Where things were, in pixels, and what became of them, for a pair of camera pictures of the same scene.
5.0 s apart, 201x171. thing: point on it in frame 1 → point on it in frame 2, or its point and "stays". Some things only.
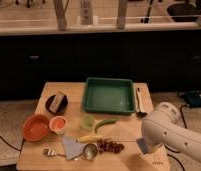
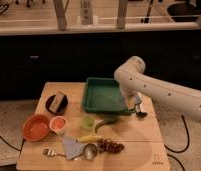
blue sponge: [142, 143] → [138, 99]
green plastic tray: [109, 96] stays
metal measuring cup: [90, 152] stays
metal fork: [47, 152] stays
